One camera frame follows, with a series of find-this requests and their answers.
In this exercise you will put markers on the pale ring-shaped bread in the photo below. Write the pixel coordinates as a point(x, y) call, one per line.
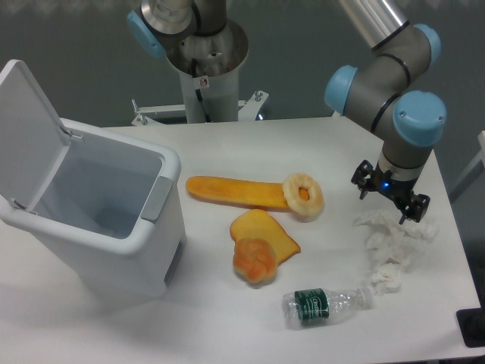
point(303, 195)

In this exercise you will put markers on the white trash bin open lid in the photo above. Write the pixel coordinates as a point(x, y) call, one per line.
point(106, 204)

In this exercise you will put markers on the clear plastic bottle green label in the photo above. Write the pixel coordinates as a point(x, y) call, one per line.
point(318, 306)

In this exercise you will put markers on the small crumpled white tissue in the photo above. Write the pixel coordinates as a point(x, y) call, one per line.
point(384, 279)

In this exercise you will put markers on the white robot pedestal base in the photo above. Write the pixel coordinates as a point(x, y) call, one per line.
point(208, 70)

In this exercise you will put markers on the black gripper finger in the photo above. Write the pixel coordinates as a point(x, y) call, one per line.
point(413, 207)
point(363, 178)

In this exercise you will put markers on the round knotted bread roll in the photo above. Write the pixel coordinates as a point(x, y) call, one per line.
point(255, 260)

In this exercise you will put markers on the orange toast slice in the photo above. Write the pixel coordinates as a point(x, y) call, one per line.
point(258, 224)

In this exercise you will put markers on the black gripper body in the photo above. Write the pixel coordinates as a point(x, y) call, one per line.
point(399, 191)

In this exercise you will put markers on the white frame at right edge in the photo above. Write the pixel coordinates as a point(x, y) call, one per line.
point(470, 173)

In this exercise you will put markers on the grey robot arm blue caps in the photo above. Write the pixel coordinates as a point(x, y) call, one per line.
point(377, 98)

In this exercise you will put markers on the crumpled white tissue paper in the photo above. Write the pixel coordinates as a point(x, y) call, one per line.
point(393, 243)

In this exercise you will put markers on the black device at table edge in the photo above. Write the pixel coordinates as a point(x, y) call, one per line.
point(471, 324)

